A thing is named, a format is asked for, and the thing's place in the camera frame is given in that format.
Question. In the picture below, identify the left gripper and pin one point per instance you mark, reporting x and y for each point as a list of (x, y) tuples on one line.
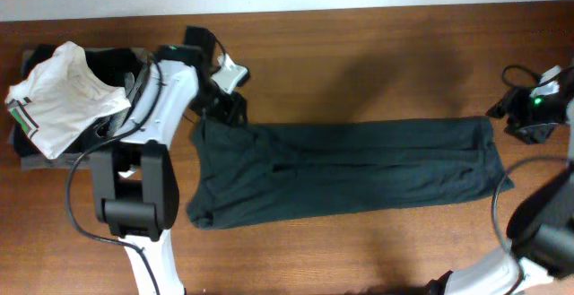
[(222, 106)]

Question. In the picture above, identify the grey folded garment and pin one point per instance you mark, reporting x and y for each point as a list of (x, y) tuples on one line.
[(102, 128)]

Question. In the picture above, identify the dark green t-shirt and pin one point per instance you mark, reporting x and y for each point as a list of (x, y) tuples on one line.
[(259, 173)]

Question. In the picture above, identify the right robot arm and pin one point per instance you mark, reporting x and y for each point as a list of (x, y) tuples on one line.
[(537, 246)]

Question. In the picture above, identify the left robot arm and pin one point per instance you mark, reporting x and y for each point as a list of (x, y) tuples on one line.
[(134, 184)]

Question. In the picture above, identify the white folded t-shirt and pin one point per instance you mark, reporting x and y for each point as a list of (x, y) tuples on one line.
[(60, 98)]

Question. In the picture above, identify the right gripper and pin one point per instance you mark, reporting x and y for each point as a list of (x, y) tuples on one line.
[(507, 108)]

